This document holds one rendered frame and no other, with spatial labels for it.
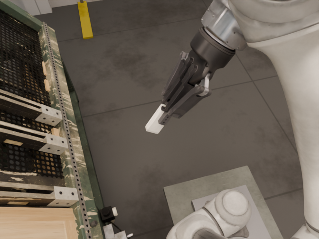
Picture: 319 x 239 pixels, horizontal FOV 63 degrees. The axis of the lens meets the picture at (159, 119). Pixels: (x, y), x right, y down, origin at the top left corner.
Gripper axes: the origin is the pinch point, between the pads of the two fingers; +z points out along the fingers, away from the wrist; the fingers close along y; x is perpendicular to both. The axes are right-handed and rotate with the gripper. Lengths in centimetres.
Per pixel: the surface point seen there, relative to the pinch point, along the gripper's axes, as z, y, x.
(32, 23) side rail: 68, -159, -31
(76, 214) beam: 82, -23, 10
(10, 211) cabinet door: 74, -18, -17
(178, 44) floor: 62, -243, 121
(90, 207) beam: 84, -28, 17
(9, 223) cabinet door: 75, -13, -17
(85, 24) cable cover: 110, -298, 23
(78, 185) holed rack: 80, -37, 10
